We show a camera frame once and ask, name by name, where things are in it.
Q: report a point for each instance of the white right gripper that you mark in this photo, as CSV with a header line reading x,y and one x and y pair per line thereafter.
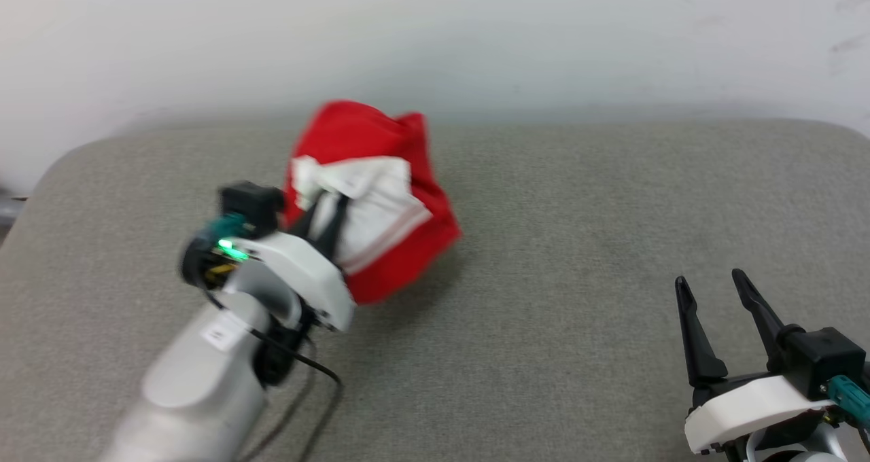
x,y
747,407

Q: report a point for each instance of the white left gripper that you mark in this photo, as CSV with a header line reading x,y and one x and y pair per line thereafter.
x,y
312,278

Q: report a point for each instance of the red and white garment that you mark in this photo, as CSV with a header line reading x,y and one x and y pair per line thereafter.
x,y
367,143

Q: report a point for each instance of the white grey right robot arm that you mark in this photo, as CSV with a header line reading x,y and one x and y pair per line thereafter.
x,y
809,448

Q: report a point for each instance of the grey fabric sofa cushion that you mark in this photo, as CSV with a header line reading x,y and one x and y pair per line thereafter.
x,y
557,244

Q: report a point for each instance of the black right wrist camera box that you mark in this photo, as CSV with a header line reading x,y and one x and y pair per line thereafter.
x,y
819,360

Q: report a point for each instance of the grey metal frame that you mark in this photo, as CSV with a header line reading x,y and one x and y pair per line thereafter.
x,y
8,209

